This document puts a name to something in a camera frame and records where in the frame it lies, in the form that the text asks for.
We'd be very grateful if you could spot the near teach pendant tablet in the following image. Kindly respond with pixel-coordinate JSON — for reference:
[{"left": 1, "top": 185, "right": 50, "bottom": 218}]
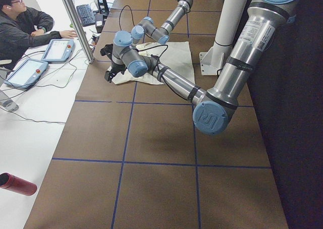
[{"left": 4, "top": 59, "right": 48, "bottom": 89}]

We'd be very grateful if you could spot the aluminium frame post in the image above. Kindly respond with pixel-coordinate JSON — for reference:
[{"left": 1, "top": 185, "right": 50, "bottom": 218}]
[{"left": 62, "top": 0, "right": 94, "bottom": 64}]

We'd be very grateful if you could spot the cream long-sleeve cat shirt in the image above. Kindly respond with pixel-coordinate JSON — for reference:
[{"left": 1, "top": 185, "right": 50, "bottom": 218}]
[{"left": 112, "top": 41, "right": 195, "bottom": 85}]

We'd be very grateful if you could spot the teach pendant tablet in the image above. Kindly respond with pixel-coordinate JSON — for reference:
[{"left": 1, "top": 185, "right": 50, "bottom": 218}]
[
  {"left": 41, "top": 39, "right": 75, "bottom": 63},
  {"left": 4, "top": 59, "right": 48, "bottom": 89}
]

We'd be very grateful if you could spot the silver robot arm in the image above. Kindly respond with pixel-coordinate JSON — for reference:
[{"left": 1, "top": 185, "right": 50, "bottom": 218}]
[
  {"left": 131, "top": 0, "right": 193, "bottom": 44},
  {"left": 100, "top": 0, "right": 299, "bottom": 135}
]

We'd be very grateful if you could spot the red cylindrical bottle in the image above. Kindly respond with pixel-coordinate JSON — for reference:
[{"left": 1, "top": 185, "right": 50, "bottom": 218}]
[{"left": 1, "top": 173, "right": 37, "bottom": 196}]

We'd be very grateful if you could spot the clear plastic water bottle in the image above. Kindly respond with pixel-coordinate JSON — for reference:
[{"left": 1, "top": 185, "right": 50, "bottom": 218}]
[{"left": 0, "top": 90, "right": 19, "bottom": 112}]

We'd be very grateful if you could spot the seated person in black jacket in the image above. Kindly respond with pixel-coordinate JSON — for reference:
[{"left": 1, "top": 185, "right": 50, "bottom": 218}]
[{"left": 1, "top": 0, "right": 77, "bottom": 70}]

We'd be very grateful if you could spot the far teach pendant tablet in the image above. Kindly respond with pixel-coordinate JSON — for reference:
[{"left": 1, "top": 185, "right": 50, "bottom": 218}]
[{"left": 41, "top": 39, "right": 75, "bottom": 63}]

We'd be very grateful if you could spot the black box with white label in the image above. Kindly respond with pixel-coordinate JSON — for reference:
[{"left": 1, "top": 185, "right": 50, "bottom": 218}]
[{"left": 94, "top": 13, "right": 104, "bottom": 33}]

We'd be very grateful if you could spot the black keyboard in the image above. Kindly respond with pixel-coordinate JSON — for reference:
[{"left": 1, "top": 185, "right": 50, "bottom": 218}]
[{"left": 76, "top": 4, "right": 95, "bottom": 27}]

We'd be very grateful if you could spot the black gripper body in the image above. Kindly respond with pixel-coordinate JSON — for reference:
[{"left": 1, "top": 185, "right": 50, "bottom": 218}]
[{"left": 100, "top": 44, "right": 125, "bottom": 82}]

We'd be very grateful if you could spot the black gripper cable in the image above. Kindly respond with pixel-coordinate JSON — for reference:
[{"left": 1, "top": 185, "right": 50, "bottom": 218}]
[
  {"left": 119, "top": 5, "right": 134, "bottom": 33},
  {"left": 136, "top": 44, "right": 192, "bottom": 101}
]

